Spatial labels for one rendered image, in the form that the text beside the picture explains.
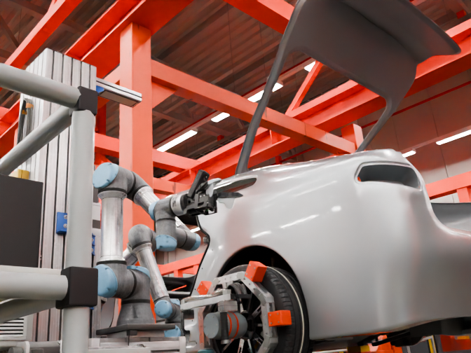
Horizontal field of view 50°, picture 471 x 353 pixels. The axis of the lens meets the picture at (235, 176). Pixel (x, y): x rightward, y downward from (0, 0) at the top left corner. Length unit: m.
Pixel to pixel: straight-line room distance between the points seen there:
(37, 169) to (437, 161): 11.15
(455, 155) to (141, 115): 9.87
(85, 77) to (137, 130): 0.96
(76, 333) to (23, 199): 0.17
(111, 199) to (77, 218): 1.44
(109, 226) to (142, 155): 1.33
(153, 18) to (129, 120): 0.79
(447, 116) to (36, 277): 12.45
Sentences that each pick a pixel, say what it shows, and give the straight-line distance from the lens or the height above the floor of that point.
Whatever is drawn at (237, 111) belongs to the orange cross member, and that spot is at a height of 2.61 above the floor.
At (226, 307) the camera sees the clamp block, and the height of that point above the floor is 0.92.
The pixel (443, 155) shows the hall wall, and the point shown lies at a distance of 12.62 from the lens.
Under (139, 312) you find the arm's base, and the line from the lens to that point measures 2.05.
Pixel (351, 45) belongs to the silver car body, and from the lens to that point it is 3.97.
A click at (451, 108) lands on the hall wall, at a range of 12.88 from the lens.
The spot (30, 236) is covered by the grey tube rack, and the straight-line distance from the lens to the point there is 0.64.
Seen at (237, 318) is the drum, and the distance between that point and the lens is 2.76.
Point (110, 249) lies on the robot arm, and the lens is 2.01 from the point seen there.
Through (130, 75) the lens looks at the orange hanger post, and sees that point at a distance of 3.56.
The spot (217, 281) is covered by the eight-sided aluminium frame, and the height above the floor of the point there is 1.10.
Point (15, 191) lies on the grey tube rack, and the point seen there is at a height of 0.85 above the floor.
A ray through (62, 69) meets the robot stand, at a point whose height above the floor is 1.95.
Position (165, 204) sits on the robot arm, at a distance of 1.87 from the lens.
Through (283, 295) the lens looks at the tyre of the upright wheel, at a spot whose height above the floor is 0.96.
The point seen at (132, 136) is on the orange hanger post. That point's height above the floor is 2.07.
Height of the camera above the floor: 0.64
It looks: 21 degrees up
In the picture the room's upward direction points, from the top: 5 degrees counter-clockwise
